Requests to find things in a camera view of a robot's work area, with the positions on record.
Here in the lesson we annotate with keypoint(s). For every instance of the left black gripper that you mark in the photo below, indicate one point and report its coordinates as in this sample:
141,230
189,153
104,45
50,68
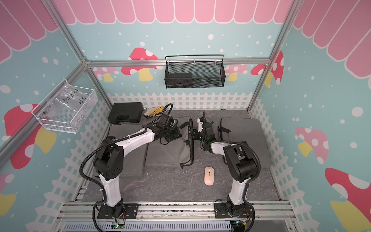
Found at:
177,135

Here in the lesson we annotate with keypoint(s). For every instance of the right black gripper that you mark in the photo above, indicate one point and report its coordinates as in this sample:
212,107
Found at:
194,132

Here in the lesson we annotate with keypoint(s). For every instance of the grey laptop bag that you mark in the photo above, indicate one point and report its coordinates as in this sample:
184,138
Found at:
248,130
179,152
134,162

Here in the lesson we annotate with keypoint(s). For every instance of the pink computer mouse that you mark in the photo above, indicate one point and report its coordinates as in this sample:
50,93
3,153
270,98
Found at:
209,176

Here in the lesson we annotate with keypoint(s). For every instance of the yellow black pliers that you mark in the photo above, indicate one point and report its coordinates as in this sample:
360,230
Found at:
158,110

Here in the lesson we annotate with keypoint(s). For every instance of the black plastic tool case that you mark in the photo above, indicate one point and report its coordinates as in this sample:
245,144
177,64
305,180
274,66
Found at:
126,112

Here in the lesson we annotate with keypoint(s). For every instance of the black wire mesh basket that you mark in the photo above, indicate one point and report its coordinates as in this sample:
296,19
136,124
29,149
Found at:
194,71

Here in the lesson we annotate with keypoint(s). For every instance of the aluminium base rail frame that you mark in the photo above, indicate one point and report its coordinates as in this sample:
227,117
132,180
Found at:
192,216

